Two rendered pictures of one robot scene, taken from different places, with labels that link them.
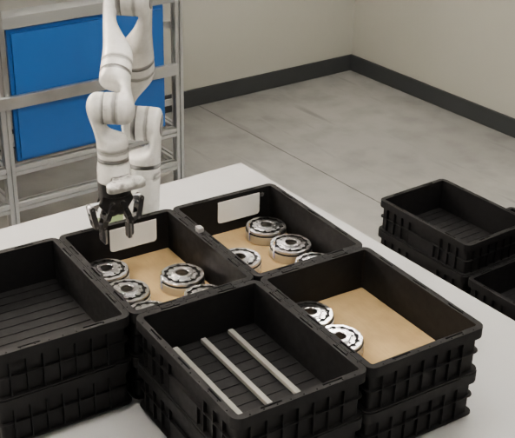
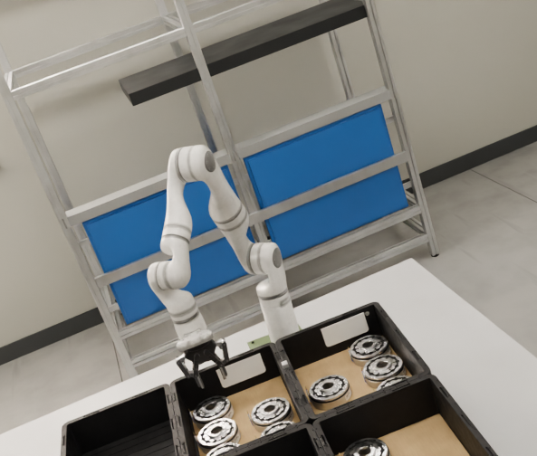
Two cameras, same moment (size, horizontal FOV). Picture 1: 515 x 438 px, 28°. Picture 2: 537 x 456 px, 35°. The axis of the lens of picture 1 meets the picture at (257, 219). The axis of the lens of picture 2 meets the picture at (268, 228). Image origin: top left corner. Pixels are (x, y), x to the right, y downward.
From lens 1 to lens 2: 0.98 m
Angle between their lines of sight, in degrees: 26
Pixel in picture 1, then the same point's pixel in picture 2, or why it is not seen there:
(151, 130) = (264, 266)
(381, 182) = not seen: outside the picture
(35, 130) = (287, 233)
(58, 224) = (233, 345)
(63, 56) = (298, 167)
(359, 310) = (424, 443)
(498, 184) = not seen: outside the picture
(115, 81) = (169, 250)
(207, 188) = (370, 290)
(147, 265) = (254, 397)
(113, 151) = (177, 312)
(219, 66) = (483, 130)
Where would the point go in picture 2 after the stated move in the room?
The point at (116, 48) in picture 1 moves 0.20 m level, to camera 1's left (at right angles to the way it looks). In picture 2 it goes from (171, 219) to (106, 228)
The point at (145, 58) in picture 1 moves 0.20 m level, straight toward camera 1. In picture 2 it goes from (227, 211) to (206, 246)
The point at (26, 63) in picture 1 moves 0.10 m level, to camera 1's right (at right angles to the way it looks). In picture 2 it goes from (266, 181) to (285, 178)
